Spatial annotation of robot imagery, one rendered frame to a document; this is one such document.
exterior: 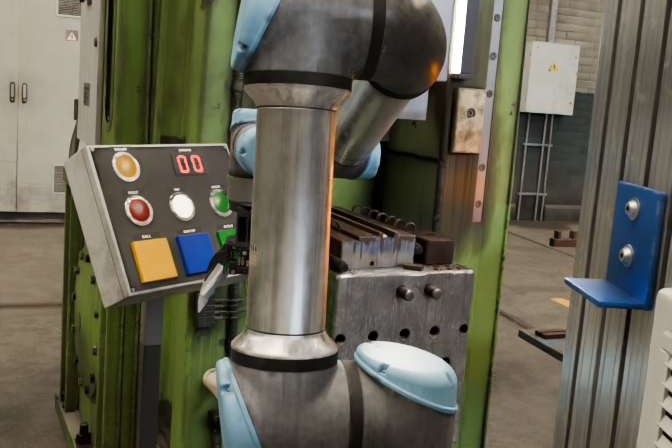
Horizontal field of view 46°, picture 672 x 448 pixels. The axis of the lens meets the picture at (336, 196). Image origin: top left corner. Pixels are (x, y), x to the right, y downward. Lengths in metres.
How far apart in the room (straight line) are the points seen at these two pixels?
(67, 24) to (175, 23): 4.82
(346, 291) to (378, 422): 0.98
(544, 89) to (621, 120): 8.25
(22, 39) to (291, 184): 6.23
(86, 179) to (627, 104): 1.01
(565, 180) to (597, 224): 8.68
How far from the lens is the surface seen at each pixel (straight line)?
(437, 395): 0.88
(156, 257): 1.45
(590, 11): 9.47
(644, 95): 0.68
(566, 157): 9.38
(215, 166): 1.63
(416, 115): 1.91
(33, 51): 6.99
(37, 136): 7.01
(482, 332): 2.34
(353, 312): 1.85
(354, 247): 1.88
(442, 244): 2.00
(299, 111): 0.82
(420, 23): 0.86
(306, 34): 0.82
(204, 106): 1.84
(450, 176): 2.15
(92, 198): 1.46
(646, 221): 0.64
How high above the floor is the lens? 1.34
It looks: 8 degrees down
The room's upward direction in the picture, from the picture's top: 4 degrees clockwise
